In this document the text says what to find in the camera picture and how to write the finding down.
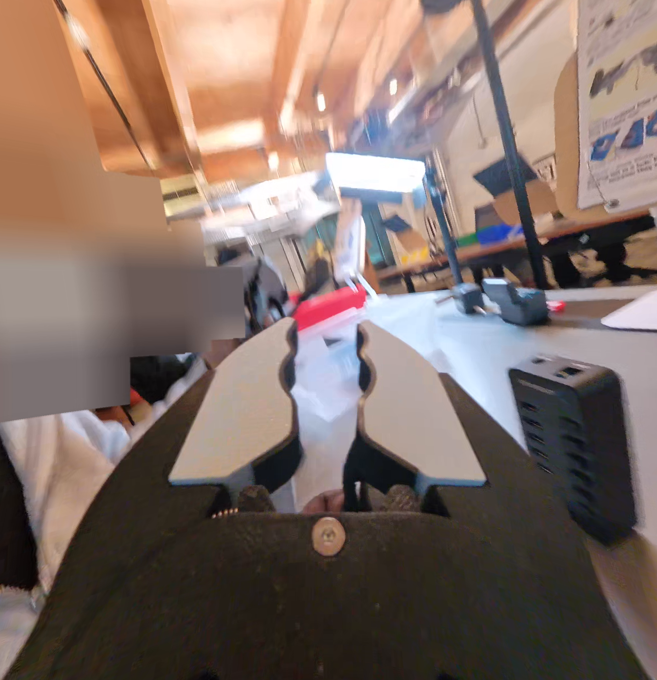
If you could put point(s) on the black wall panel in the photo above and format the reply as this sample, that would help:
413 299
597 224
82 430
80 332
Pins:
397 223
498 175

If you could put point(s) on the cardboard box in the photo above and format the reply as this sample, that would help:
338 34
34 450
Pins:
543 199

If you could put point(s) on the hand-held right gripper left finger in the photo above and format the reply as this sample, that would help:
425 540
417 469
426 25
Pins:
243 403

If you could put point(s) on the green plastic bin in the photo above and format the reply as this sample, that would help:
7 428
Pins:
466 240

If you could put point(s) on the grey clamp block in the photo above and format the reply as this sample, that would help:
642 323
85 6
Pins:
517 305
464 297

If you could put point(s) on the black office chair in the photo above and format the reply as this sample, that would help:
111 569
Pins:
599 260

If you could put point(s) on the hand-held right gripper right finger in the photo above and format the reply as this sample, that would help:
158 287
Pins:
413 409

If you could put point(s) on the instruction poster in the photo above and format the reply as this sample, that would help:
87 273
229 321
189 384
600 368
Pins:
626 79
349 239

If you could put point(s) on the person's right hand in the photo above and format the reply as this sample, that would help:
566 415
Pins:
323 502

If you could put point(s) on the black usb hub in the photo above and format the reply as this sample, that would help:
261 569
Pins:
572 451

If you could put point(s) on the wooden office desk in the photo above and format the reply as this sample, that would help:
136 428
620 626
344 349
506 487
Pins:
588 226

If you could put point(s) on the red plastic bin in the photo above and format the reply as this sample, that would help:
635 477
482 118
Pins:
328 308

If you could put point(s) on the black tripod pole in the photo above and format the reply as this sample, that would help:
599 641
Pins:
511 157

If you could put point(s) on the blue plastic bin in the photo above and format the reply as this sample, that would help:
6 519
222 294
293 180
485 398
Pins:
498 233

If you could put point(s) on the small red object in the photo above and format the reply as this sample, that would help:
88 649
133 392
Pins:
555 305

